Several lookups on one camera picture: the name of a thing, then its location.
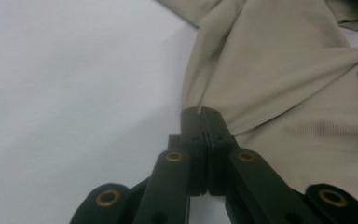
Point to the beige cloth garment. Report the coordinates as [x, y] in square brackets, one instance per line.
[276, 93]

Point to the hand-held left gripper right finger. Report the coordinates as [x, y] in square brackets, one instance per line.
[217, 130]

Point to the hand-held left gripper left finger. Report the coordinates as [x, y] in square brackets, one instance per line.
[192, 130]

